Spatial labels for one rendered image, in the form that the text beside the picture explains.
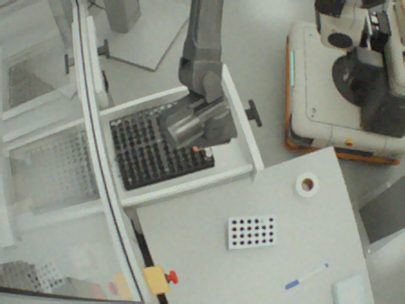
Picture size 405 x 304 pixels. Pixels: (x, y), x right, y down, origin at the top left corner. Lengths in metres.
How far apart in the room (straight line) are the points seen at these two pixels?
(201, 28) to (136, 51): 1.47
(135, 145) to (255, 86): 1.16
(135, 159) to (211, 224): 0.25
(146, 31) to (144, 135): 1.23
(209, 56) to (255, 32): 1.57
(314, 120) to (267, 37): 0.66
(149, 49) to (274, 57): 0.62
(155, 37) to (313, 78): 0.84
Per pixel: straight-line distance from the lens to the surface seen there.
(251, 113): 1.16
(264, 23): 2.45
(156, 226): 1.24
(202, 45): 0.84
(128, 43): 2.33
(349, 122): 1.94
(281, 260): 1.24
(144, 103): 1.21
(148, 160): 1.14
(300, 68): 2.00
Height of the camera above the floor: 1.97
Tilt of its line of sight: 71 degrees down
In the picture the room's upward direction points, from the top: straight up
